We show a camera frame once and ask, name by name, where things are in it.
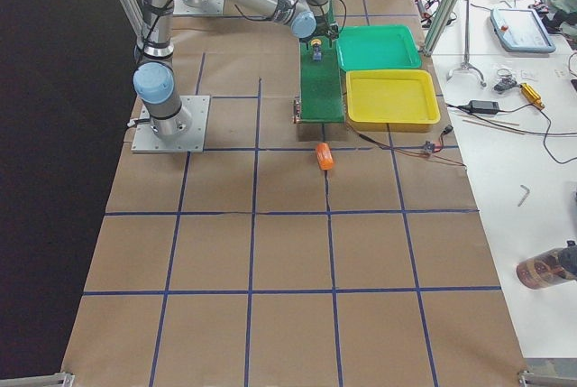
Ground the blue teach pendant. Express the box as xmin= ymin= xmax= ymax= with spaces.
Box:
xmin=490 ymin=8 xmax=556 ymax=54

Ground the green plastic tray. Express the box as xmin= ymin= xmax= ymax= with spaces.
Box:
xmin=336 ymin=24 xmax=421 ymax=71

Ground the yellow plastic tray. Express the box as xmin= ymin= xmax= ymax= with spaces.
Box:
xmin=345 ymin=69 xmax=441 ymax=133

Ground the green conveyor belt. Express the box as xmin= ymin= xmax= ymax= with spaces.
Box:
xmin=293 ymin=35 xmax=345 ymax=124

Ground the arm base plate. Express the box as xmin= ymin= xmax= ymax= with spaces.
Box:
xmin=173 ymin=0 xmax=224 ymax=17
xmin=131 ymin=96 xmax=211 ymax=153

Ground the metal rod stand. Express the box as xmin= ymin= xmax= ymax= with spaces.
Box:
xmin=446 ymin=0 xmax=487 ymax=88

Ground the black power adapter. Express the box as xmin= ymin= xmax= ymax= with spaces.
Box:
xmin=468 ymin=100 xmax=500 ymax=115

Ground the orange 4680 cylinder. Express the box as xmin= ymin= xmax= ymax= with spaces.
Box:
xmin=316 ymin=143 xmax=334 ymax=170

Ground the amber glass bottle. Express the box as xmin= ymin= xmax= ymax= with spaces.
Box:
xmin=516 ymin=241 xmax=576 ymax=290

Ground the aluminium frame post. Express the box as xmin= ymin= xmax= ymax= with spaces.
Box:
xmin=422 ymin=0 xmax=457 ymax=57

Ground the gold power resistor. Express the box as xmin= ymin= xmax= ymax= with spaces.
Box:
xmin=519 ymin=83 xmax=545 ymax=110

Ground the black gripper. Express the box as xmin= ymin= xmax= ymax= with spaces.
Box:
xmin=304 ymin=3 xmax=339 ymax=51

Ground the metal hex key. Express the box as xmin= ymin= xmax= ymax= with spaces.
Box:
xmin=517 ymin=184 xmax=530 ymax=207

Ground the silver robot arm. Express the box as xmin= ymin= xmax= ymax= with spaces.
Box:
xmin=133 ymin=0 xmax=345 ymax=152

